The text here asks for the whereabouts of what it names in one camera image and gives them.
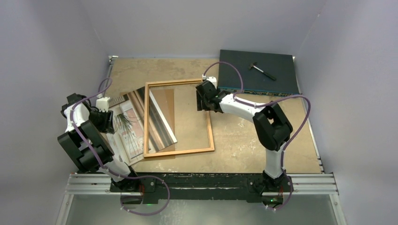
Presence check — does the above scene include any orange wooden picture frame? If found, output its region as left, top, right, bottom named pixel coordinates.
left=143, top=78, right=215, bottom=158

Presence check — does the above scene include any glossy photo print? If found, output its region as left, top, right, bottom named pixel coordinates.
left=106, top=87, right=177, bottom=165

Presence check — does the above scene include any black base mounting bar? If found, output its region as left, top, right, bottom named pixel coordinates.
left=109, top=172, right=294, bottom=204

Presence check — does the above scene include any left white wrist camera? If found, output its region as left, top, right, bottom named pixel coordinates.
left=95, top=97, right=111, bottom=113

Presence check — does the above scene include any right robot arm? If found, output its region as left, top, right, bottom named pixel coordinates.
left=196, top=80, right=293, bottom=191

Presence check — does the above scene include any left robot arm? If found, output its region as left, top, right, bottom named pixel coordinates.
left=57, top=93, right=140, bottom=192

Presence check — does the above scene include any brown backing board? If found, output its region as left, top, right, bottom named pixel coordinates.
left=142, top=89, right=175, bottom=161

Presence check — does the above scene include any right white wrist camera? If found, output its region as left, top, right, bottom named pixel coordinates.
left=202, top=74, right=218, bottom=88

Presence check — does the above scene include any small black hammer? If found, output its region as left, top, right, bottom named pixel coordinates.
left=248, top=62, right=276, bottom=81

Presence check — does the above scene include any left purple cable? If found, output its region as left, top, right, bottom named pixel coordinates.
left=69, top=77, right=171, bottom=218

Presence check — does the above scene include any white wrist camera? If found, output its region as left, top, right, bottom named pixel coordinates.
left=202, top=74, right=218, bottom=88
left=95, top=97, right=111, bottom=113

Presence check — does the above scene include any aluminium rail frame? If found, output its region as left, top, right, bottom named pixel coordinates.
left=56, top=56, right=347, bottom=225

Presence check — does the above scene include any dark network switch box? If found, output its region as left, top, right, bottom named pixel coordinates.
left=217, top=49, right=300, bottom=97

